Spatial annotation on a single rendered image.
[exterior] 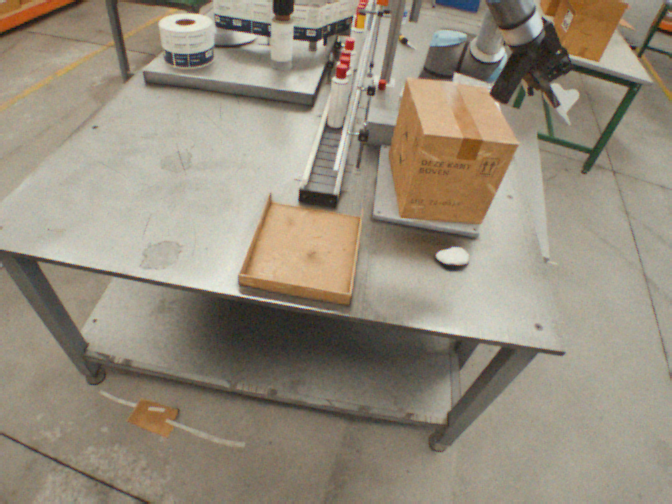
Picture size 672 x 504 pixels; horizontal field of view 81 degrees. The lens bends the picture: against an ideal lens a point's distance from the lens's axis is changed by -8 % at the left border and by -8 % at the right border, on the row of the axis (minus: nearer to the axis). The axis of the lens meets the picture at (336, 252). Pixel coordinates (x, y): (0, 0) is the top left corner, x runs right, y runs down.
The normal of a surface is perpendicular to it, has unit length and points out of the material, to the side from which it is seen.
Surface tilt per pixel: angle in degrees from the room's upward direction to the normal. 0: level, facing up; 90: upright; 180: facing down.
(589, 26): 91
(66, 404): 0
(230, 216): 0
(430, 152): 90
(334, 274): 0
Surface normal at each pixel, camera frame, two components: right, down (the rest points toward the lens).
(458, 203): 0.02, 0.74
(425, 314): 0.11, -0.67
